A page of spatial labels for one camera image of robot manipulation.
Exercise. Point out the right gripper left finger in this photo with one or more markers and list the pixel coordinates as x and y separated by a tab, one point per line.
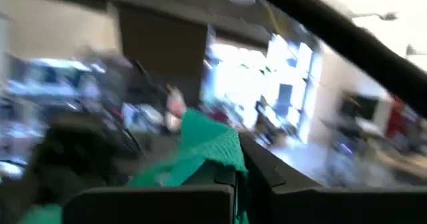
150	205

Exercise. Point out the green elastic bandage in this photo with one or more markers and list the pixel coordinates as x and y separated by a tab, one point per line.
207	140

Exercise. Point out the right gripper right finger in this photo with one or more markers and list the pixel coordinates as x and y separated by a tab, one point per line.
333	205

